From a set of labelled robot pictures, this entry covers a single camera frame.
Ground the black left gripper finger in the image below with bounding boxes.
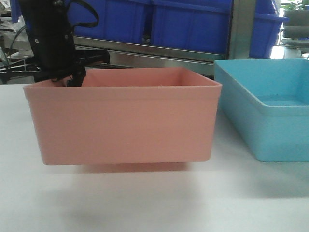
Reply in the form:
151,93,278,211
66,72,85,87

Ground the blue storage bin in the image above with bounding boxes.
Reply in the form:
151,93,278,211
151,0,289,58
10,0,153,44

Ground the grey office chair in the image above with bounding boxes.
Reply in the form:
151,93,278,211
281,10,309,58

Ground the light blue plastic box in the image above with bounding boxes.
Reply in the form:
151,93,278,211
214,58,309,162

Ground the blue storage bin right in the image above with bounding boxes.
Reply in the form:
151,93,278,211
151,0,289,58

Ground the pink plastic box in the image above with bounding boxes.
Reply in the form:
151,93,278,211
24,67,222,165

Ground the blue storage bin left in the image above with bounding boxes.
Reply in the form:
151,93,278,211
10,0,153,44

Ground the stainless steel shelf rack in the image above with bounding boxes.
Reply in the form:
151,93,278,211
75,0,256,77

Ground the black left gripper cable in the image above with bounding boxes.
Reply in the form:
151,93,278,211
65,0,100,29

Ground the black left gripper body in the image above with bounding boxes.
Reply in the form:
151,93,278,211
19,0,86,80

